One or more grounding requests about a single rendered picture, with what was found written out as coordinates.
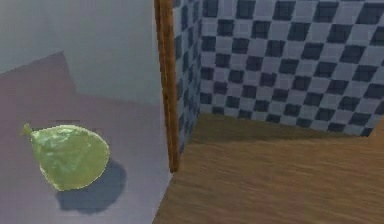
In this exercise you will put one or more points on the green tied garbage bag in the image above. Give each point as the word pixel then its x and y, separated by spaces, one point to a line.
pixel 70 156

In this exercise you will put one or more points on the brown wooden door frame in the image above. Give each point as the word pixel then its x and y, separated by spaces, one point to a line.
pixel 167 83

